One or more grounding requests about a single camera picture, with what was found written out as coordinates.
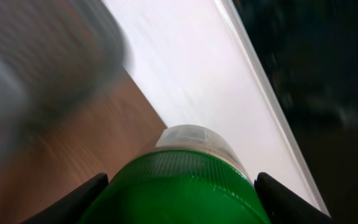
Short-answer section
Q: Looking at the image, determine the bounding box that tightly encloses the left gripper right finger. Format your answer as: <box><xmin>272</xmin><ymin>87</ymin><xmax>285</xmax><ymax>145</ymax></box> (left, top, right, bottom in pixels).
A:
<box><xmin>254</xmin><ymin>172</ymin><xmax>333</xmax><ymax>224</ymax></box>

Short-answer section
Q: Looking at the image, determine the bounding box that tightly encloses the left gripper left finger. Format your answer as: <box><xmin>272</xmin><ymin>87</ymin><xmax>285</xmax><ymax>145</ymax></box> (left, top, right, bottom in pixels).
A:
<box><xmin>23</xmin><ymin>173</ymin><xmax>109</xmax><ymax>224</ymax></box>

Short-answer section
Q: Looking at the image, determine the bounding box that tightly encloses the green lidded jar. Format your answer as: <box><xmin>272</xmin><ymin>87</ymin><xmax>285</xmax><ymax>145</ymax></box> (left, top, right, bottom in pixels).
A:
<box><xmin>80</xmin><ymin>125</ymin><xmax>269</xmax><ymax>223</ymax></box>

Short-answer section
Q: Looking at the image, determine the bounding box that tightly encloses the grey plastic basket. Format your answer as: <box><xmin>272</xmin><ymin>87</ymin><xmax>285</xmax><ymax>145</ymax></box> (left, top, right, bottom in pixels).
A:
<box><xmin>0</xmin><ymin>0</ymin><xmax>126</xmax><ymax>164</ymax></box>

